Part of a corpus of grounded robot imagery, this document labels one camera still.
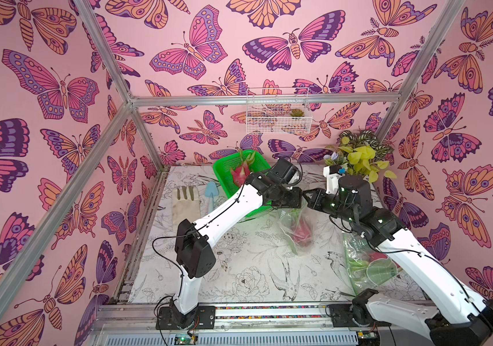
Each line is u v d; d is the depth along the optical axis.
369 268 0.78
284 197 0.66
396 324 0.56
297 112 0.93
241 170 1.05
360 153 0.88
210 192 1.09
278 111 0.96
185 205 1.03
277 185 0.58
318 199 0.61
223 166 1.13
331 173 0.63
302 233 0.87
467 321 0.37
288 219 0.85
